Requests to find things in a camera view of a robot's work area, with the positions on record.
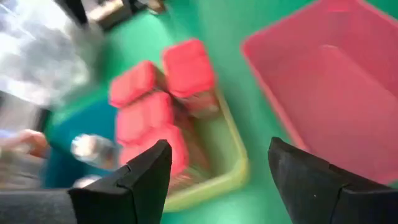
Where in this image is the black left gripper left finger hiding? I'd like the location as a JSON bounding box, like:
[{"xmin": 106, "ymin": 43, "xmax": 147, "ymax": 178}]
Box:
[{"xmin": 67, "ymin": 139, "xmax": 174, "ymax": 224}]

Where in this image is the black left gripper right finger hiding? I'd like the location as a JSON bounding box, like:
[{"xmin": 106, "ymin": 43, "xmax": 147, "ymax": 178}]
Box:
[{"xmin": 267, "ymin": 136, "xmax": 398, "ymax": 224}]

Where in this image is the yellow-green plastic bin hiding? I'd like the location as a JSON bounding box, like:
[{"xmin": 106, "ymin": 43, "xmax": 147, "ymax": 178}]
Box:
[{"xmin": 55, "ymin": 88, "xmax": 250, "ymax": 213}]

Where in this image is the teal plastic bin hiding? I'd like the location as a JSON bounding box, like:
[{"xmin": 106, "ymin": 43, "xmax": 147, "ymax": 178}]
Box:
[{"xmin": 41, "ymin": 98, "xmax": 126, "ymax": 190}]

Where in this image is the pink plastic bin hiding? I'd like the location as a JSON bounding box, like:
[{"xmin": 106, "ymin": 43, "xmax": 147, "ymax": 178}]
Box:
[{"xmin": 240, "ymin": 0, "xmax": 398, "ymax": 187}]

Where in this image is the clear plastic storage bin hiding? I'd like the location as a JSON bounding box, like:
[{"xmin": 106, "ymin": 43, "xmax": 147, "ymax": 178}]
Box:
[{"xmin": 0, "ymin": 0, "xmax": 105, "ymax": 107}]

